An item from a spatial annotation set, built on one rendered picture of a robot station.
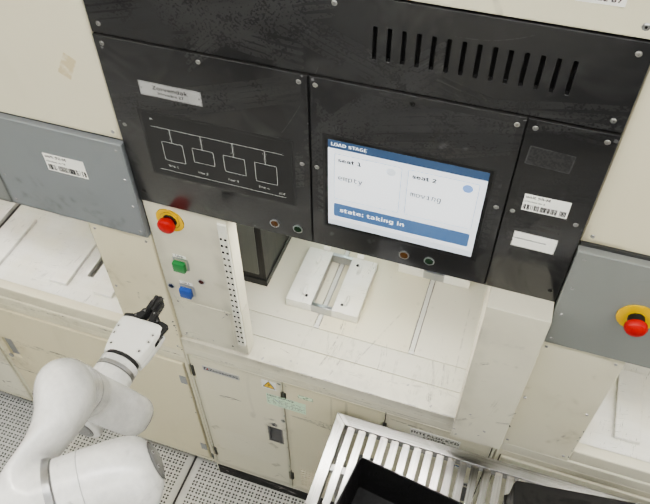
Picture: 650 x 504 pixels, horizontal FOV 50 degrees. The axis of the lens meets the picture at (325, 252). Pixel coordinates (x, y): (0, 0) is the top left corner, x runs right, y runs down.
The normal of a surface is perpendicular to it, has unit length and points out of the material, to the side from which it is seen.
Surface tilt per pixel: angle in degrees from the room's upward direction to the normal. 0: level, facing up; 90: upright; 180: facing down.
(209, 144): 90
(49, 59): 90
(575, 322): 90
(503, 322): 90
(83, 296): 0
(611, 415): 0
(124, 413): 66
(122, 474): 28
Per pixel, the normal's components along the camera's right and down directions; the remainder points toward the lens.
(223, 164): -0.32, 0.72
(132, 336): 0.02, -0.66
